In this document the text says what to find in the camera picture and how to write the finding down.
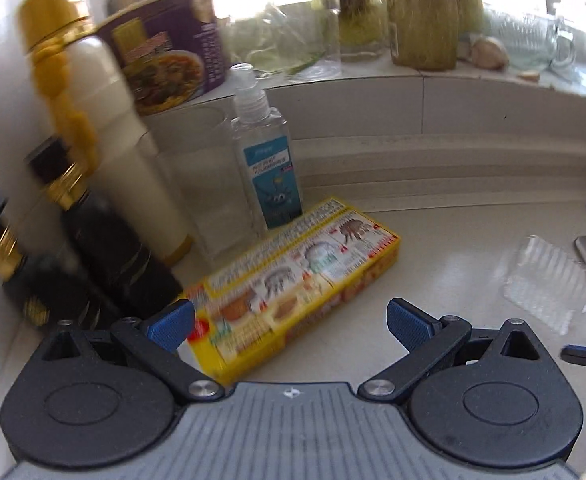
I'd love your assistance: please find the yellow printed box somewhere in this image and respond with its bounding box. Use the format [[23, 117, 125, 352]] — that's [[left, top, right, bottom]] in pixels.
[[175, 196, 402, 382]]

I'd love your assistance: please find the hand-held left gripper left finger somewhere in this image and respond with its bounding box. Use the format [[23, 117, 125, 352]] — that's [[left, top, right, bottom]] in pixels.
[[33, 299, 225, 403]]

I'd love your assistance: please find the ribbed glass mug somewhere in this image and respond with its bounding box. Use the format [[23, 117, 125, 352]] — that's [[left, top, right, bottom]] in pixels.
[[483, 7, 576, 73]]

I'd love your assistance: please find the clear plastic tray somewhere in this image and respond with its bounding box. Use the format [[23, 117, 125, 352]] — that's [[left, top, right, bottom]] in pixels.
[[502, 234, 586, 337]]

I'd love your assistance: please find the large glass jar with roots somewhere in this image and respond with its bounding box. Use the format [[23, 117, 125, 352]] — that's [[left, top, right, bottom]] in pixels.
[[384, 0, 460, 72]]

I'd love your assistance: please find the purple instant noodle cup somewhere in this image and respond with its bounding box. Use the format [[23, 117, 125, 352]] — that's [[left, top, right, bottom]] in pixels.
[[95, 0, 231, 117]]

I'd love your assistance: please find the clear spray bottle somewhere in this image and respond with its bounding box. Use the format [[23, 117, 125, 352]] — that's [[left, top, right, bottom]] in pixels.
[[229, 62, 305, 231]]

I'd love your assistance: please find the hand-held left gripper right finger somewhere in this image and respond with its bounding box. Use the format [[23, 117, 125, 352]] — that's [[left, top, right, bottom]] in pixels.
[[359, 298, 556, 405]]

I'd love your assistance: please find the garlic bulb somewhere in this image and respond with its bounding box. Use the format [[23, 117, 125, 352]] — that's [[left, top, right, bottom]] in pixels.
[[470, 35, 510, 71]]

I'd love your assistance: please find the white bottle with yellow cap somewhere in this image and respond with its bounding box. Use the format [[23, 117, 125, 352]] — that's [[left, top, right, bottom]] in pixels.
[[17, 0, 194, 267]]

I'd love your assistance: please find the clear glass tumbler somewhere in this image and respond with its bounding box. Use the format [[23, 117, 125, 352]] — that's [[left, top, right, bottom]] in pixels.
[[145, 105, 269, 266]]

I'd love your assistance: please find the black bottle with gold band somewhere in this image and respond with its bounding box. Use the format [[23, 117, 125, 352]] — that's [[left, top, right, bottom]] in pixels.
[[0, 190, 74, 331], [23, 137, 184, 318]]

